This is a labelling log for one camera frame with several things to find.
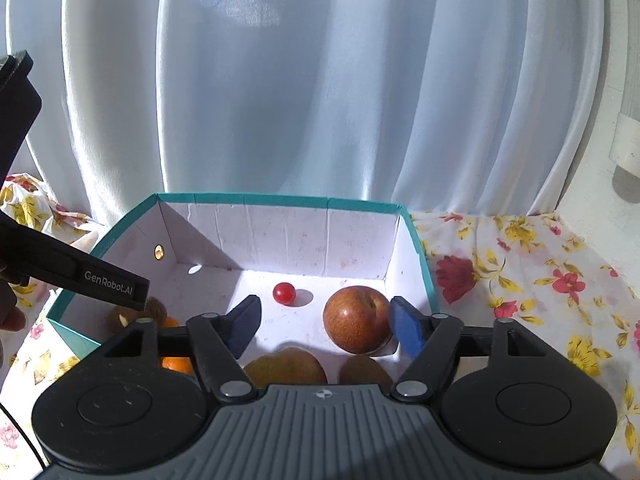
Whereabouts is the floral printed cloth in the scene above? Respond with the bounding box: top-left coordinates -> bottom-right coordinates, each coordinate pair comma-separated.
0,172 -> 640,480

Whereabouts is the brown kiwi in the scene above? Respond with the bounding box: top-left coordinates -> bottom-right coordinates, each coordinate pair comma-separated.
109,296 -> 169,332
340,355 -> 394,392

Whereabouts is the person's left hand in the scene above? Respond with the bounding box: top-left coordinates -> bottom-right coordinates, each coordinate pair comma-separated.
0,279 -> 27,361

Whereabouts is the white curtain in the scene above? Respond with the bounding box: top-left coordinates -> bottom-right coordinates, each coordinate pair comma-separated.
0,0 -> 618,217

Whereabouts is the white wall bracket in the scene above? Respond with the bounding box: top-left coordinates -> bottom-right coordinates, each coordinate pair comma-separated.
609,111 -> 640,177

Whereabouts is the teal cardboard box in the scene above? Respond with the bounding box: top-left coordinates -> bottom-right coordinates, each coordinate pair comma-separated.
46,192 -> 441,363

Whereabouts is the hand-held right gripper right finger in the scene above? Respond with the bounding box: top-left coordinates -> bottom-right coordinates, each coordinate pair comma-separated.
389,296 -> 541,403

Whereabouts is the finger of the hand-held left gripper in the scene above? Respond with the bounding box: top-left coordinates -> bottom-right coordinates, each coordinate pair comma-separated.
0,214 -> 152,311

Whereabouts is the black cable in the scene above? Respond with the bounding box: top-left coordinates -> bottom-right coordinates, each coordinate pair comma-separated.
0,400 -> 48,468

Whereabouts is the orange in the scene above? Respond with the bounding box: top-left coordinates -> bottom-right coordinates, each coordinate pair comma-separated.
159,316 -> 194,376

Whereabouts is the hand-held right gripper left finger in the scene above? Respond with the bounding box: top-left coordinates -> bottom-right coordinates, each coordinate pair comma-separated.
102,294 -> 262,403

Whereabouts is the red apple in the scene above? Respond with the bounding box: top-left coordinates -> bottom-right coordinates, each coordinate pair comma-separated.
322,285 -> 393,355

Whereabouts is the yellow-brown pear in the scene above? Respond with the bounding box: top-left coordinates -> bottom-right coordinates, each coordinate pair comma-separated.
243,349 -> 329,389

